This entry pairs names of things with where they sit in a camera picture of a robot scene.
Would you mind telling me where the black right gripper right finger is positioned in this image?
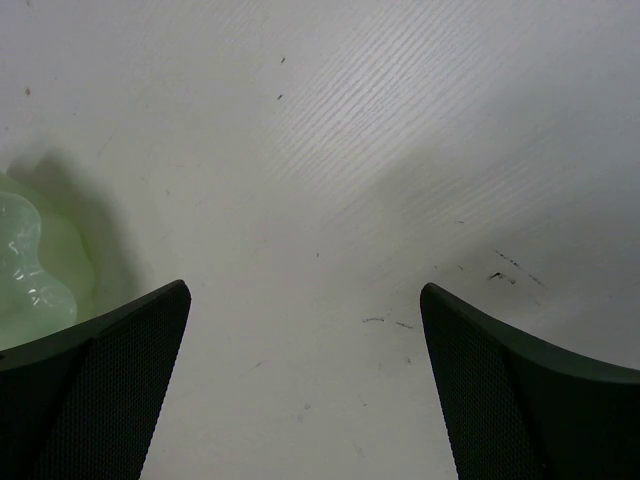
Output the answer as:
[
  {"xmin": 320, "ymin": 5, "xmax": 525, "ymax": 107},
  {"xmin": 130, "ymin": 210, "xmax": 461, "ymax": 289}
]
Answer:
[{"xmin": 420, "ymin": 283, "xmax": 639, "ymax": 479}]

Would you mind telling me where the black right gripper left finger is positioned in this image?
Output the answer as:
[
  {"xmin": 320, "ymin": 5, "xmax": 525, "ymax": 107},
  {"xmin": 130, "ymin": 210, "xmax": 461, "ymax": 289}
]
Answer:
[{"xmin": 1, "ymin": 280, "xmax": 191, "ymax": 480}]

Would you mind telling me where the green wavy fruit bowl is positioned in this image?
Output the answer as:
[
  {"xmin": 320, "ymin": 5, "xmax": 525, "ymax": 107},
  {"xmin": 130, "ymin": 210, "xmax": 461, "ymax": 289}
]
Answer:
[{"xmin": 1, "ymin": 175, "xmax": 96, "ymax": 349}]

